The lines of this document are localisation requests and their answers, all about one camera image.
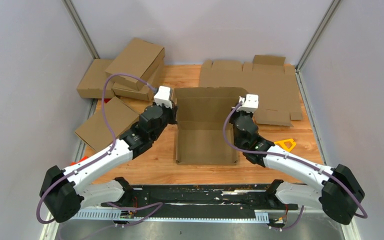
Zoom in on yellow triangle piece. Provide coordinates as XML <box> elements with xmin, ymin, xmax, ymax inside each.
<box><xmin>274</xmin><ymin>138</ymin><xmax>297</xmax><ymax>152</ymax></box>

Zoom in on cardboard box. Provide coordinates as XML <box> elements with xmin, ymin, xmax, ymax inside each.
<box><xmin>112</xmin><ymin>60</ymin><xmax>165</xmax><ymax>102</ymax></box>
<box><xmin>76</xmin><ymin>59</ymin><xmax>115</xmax><ymax>99</ymax></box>
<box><xmin>74</xmin><ymin>97</ymin><xmax>139</xmax><ymax>152</ymax></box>
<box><xmin>105</xmin><ymin>37</ymin><xmax>165</xmax><ymax>82</ymax></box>
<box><xmin>174</xmin><ymin>87</ymin><xmax>248</xmax><ymax>166</ymax></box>

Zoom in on aluminium slotted rail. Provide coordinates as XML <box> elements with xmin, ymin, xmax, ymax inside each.
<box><xmin>71</xmin><ymin>207</ymin><xmax>270</xmax><ymax>224</ymax></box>

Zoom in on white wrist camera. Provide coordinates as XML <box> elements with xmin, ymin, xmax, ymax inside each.
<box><xmin>154</xmin><ymin>85</ymin><xmax>174</xmax><ymax>109</ymax></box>
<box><xmin>236</xmin><ymin>93</ymin><xmax>259</xmax><ymax>114</ymax></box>

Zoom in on aluminium corner post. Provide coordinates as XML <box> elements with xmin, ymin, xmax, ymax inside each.
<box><xmin>62</xmin><ymin>0</ymin><xmax>100</xmax><ymax>59</ymax></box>
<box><xmin>295</xmin><ymin>0</ymin><xmax>342</xmax><ymax>72</ymax></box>

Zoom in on flat cardboard sheet underneath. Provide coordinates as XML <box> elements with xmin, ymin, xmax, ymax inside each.
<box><xmin>199</xmin><ymin>55</ymin><xmax>303</xmax><ymax>127</ymax></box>

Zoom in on left aluminium corner post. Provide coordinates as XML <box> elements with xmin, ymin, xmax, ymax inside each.
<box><xmin>62</xmin><ymin>0</ymin><xmax>100</xmax><ymax>59</ymax></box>

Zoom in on right aluminium corner post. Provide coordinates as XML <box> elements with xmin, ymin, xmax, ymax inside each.
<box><xmin>295</xmin><ymin>0</ymin><xmax>342</xmax><ymax>72</ymax></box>

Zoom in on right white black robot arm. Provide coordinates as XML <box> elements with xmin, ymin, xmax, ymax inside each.
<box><xmin>224</xmin><ymin>107</ymin><xmax>368</xmax><ymax>225</ymax></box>

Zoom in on orange plastic clip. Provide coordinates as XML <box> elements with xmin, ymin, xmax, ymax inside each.
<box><xmin>70</xmin><ymin>156</ymin><xmax>89</xmax><ymax>166</ymax></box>

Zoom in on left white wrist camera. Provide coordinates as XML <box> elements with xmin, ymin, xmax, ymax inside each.
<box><xmin>154</xmin><ymin>85</ymin><xmax>174</xmax><ymax>109</ymax></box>

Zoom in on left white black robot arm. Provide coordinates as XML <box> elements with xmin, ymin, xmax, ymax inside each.
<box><xmin>36</xmin><ymin>102</ymin><xmax>178</xmax><ymax>224</ymax></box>

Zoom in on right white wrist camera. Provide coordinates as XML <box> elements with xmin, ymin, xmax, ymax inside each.
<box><xmin>236</xmin><ymin>93</ymin><xmax>259</xmax><ymax>114</ymax></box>

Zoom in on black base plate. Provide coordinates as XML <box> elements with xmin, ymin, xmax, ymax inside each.
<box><xmin>115</xmin><ymin>184</ymin><xmax>299</xmax><ymax>218</ymax></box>

